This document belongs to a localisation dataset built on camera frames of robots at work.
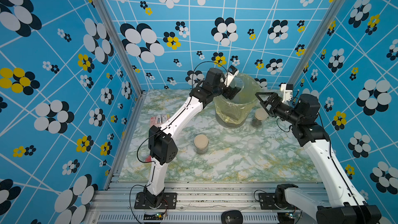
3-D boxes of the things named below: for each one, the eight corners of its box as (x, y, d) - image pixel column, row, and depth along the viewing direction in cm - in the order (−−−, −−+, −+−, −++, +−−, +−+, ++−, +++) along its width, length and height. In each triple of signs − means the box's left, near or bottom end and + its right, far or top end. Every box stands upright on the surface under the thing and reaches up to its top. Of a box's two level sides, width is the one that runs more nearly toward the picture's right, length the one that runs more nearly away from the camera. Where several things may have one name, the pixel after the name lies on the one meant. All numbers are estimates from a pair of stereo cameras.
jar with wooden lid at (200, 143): (194, 154, 91) (193, 146, 82) (194, 143, 95) (193, 134, 86) (208, 154, 91) (208, 146, 82) (208, 143, 95) (208, 134, 86)
